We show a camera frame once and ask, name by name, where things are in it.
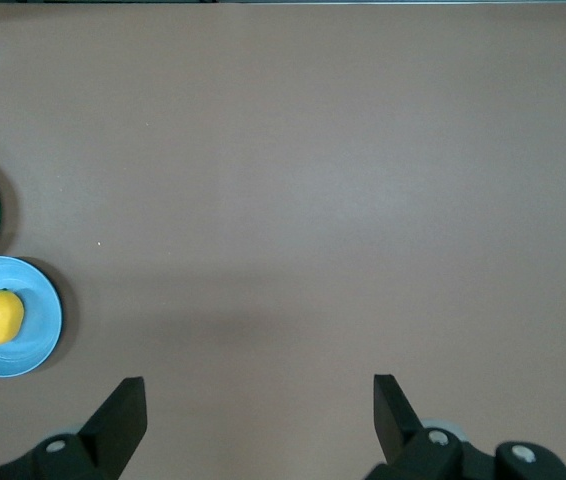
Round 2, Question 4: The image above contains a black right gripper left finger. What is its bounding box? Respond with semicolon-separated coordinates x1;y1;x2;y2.
0;377;148;480

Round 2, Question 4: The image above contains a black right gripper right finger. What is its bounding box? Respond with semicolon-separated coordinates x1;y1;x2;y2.
365;373;566;480

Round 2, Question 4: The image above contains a blue round plate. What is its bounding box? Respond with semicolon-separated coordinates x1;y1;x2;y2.
0;255;63;377

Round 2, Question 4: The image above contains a brown table cover cloth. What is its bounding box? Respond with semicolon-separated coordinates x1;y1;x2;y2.
0;2;566;480

